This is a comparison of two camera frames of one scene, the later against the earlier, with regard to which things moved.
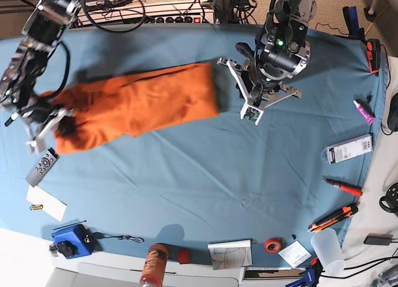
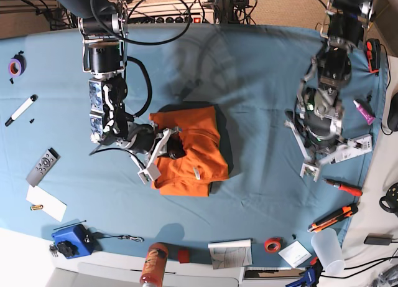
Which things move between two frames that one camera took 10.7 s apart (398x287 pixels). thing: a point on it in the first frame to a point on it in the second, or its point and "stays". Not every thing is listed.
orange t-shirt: [125, 103] to [206, 159]
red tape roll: [272, 244] stays
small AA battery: [36, 207] stays
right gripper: [38, 120] to [151, 172]
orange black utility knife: [347, 211] stays
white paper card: [50, 205] stays
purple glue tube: [368, 117] stays
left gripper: [258, 96] to [313, 159]
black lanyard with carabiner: [103, 236] stays
